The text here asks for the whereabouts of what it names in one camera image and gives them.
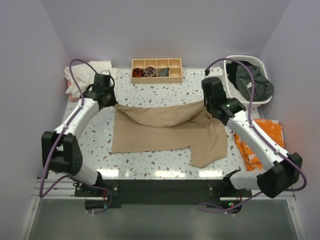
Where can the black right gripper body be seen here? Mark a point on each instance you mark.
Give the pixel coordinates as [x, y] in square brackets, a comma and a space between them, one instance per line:
[208, 104]

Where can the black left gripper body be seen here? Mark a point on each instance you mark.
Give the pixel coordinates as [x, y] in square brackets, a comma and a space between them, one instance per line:
[109, 99]

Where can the beige t-shirt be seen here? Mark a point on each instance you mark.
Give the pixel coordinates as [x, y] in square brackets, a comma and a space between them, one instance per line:
[143, 129]

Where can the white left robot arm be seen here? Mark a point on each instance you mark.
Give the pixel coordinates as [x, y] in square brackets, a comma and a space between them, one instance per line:
[61, 151]

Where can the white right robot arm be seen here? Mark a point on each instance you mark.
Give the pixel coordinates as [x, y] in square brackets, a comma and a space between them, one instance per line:
[281, 169]

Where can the white plastic laundry basket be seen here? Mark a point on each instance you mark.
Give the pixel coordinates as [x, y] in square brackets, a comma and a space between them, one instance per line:
[232, 91]

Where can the cream folded t-shirt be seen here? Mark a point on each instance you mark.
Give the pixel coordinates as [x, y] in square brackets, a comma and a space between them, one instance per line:
[84, 75]

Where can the black garment in basket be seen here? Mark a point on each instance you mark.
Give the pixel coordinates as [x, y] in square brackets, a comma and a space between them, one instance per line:
[237, 72]

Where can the pink folded t-shirt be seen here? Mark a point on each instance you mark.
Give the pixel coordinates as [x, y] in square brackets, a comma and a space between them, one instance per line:
[72, 91]

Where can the orange black rolled sock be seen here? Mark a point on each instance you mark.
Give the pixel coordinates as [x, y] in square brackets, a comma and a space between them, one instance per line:
[137, 72]

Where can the wooden compartment organizer box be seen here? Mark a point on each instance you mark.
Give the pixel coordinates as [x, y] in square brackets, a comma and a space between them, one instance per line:
[174, 65]

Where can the dark green t-shirt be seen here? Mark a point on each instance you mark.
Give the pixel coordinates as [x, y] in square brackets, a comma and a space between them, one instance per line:
[263, 88]

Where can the brown patterned rolled sock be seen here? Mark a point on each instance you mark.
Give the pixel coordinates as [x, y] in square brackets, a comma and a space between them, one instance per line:
[150, 72]

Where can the grey rolled sock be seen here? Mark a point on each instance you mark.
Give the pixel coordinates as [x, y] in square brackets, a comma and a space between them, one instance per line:
[163, 72]

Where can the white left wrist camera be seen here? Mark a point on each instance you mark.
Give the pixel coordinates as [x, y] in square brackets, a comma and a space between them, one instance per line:
[106, 72]

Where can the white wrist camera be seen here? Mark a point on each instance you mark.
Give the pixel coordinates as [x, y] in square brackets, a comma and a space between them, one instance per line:
[216, 72]
[106, 72]

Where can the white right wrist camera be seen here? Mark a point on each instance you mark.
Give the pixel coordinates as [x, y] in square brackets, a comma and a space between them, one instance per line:
[216, 72]

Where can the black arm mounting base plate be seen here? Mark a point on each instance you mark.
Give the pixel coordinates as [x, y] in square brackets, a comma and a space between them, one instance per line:
[158, 192]

